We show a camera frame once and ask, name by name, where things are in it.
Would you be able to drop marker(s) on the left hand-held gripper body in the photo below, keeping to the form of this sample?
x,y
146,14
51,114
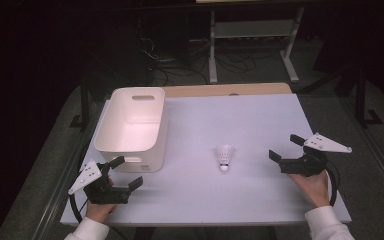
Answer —
x,y
102,191

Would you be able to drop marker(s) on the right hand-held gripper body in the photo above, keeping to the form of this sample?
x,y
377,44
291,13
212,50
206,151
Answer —
x,y
308,157

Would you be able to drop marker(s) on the white plastic storage bin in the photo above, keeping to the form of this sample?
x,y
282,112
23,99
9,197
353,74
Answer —
x,y
132,129

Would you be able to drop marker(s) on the white shuttlecock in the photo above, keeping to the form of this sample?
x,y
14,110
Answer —
x,y
224,159

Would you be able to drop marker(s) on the person's left hand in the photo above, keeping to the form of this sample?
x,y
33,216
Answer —
x,y
99,210

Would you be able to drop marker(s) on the person's right hand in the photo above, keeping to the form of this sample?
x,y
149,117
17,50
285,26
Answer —
x,y
310,189

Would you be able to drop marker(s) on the black metal stand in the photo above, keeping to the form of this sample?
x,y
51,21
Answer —
x,y
363,100

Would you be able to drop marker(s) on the wooden board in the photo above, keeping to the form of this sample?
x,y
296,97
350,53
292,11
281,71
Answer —
x,y
228,90

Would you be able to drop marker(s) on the white metal shelf stand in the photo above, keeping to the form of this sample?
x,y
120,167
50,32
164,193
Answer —
x,y
254,29

